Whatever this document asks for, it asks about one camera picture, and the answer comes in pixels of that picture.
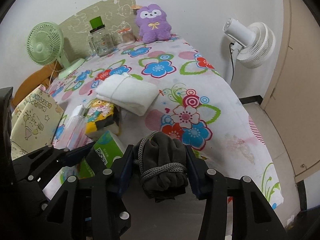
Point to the clear plastic wipes pack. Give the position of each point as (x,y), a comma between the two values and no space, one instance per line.
(74,130)

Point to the yellow cartoon tissue pack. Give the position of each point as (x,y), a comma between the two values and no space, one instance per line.
(102,116)

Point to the cream cartoon fabric storage box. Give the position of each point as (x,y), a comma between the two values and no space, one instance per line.
(34,122)

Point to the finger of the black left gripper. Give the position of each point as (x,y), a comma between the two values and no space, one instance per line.
(35,170)

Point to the floral tablecloth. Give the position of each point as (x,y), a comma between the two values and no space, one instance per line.
(195,105)

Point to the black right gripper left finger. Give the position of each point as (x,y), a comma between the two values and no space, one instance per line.
(92,207)

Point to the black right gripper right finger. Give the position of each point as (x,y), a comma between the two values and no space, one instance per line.
(253,217)

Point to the white standing fan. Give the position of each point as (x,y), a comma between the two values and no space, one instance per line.
(250,45)

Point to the green tissue pack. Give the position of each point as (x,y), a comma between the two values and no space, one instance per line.
(104,152)

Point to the white towel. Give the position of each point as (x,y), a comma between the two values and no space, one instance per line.
(133,95)

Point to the green desk fan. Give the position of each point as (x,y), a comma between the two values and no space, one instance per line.
(45,45)

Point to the dark grey cloth bundle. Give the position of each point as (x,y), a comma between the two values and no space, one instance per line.
(162,166)

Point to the cotton swab jar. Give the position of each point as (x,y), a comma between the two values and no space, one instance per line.
(127,36)

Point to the purple plush toy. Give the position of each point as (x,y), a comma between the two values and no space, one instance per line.
(152,23)

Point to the glass mason jar mug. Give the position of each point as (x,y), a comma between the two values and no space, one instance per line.
(100,37)

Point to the beige door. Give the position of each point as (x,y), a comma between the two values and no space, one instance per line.
(292,98)

